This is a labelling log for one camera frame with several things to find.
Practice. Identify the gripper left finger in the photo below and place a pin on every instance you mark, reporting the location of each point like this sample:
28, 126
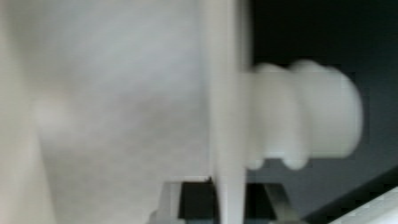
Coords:
188, 204

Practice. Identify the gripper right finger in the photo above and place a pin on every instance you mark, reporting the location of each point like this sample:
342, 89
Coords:
269, 209

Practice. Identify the white cabinet body box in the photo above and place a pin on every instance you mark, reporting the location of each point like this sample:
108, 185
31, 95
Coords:
120, 107

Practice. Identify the white cabinet door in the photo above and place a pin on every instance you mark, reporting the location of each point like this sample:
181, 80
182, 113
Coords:
307, 114

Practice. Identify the white U-shaped fence frame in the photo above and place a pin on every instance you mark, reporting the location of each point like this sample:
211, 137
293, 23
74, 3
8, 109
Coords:
378, 212

